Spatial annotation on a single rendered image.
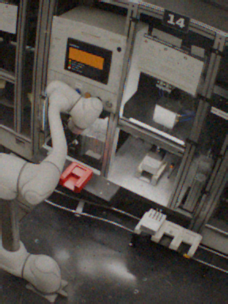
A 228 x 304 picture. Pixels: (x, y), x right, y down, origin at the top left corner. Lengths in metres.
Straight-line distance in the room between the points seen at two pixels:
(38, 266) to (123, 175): 0.84
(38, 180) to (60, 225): 0.92
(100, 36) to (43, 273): 1.16
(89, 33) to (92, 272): 1.27
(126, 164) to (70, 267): 0.73
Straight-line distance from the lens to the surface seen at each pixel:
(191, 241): 2.35
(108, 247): 2.45
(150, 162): 2.44
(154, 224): 2.28
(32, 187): 1.60
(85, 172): 2.41
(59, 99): 2.01
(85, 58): 2.04
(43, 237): 2.45
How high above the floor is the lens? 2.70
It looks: 43 degrees down
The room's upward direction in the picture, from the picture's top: 10 degrees clockwise
